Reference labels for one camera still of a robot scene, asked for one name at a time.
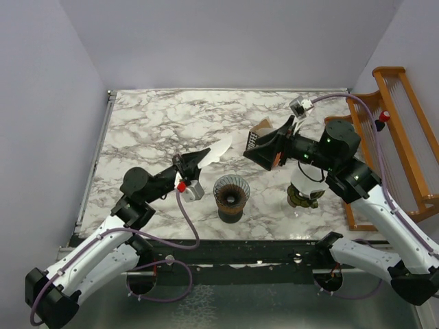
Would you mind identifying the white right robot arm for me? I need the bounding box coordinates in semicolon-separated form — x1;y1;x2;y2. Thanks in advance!
244;117;438;306

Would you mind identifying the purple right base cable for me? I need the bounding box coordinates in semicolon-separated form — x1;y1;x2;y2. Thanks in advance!
317;239;385;300

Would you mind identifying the red and black bottle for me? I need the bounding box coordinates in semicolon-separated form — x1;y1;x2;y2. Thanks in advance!
375;110;390;132

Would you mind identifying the orange wooden rack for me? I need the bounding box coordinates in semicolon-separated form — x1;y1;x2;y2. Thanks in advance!
343;66;438;223

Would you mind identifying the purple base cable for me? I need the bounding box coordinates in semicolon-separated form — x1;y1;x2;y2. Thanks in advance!
126;258;194;304
317;239;385;300

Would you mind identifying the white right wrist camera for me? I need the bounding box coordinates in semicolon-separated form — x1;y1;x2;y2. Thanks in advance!
289;96;314;134

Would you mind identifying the green glass dripper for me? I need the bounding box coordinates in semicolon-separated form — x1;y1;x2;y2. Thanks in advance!
287;184;325;209

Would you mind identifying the black front table rail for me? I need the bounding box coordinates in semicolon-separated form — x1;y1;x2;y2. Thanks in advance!
135;240;336;286

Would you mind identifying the round wooden dripper base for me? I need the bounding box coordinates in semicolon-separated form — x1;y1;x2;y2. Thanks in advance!
216;199;246;215

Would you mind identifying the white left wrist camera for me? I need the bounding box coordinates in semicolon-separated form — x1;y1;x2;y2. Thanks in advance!
176;180;204;202

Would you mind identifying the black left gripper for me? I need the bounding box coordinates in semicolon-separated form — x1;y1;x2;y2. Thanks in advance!
145;147;211;204

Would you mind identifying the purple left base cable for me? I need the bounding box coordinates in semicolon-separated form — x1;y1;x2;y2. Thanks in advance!
126;258;194;304

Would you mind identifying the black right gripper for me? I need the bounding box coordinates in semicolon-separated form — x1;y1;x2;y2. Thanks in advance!
244;115;337;172

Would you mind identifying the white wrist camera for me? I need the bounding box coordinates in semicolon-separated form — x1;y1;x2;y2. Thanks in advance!
289;96;314;134
176;180;204;202

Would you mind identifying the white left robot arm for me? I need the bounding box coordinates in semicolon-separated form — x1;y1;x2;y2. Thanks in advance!
25;147;220;328

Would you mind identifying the grey ribbed glass dripper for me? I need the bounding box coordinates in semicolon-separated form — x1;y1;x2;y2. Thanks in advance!
213;174;250;202

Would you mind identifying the coffee paper filter box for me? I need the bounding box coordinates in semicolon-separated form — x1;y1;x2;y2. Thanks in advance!
245;127;261;150

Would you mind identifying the white paper coffee filter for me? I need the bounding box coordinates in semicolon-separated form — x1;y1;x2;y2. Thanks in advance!
290;163;329;199

